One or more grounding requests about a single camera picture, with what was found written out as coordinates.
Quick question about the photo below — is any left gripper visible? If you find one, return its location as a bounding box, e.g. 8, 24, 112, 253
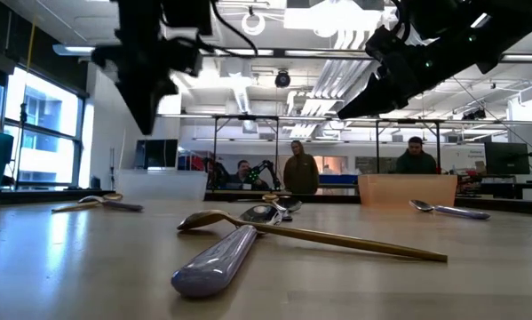
91, 0, 203, 136

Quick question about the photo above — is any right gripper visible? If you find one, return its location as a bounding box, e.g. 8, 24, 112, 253
337, 25, 441, 121

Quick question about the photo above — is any purple-handled silver spoon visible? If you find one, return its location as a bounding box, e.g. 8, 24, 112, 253
408, 198, 492, 221
171, 203, 284, 299
77, 195, 145, 213

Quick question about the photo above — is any black spoon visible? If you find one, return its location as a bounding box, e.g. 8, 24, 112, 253
274, 195, 304, 222

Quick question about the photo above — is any black monitor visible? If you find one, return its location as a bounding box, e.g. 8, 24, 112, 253
483, 141, 531, 176
134, 138, 179, 171

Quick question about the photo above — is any red storage bin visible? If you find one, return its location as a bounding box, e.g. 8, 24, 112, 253
179, 153, 204, 172

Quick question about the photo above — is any person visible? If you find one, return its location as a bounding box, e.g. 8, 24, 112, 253
394, 135, 438, 175
227, 159, 266, 191
282, 140, 320, 196

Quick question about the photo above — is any clear plastic bin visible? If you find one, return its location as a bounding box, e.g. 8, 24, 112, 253
115, 169, 210, 202

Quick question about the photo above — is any blue storage bin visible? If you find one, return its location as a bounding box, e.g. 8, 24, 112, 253
318, 173, 360, 186

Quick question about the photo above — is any black ceiling spotlight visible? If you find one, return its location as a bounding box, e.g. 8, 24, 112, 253
274, 69, 292, 89

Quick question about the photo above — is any orange plastic bin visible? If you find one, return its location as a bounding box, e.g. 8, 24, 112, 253
357, 173, 459, 208

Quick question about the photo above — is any large window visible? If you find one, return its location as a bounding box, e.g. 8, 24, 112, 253
0, 66, 89, 190

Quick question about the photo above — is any black metal rig frame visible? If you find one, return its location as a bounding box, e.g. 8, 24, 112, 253
211, 114, 280, 192
375, 117, 442, 177

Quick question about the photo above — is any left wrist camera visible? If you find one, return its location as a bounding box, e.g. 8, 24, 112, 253
161, 0, 214, 37

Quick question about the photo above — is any white cable coil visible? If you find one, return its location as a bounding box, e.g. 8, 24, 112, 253
241, 11, 266, 36

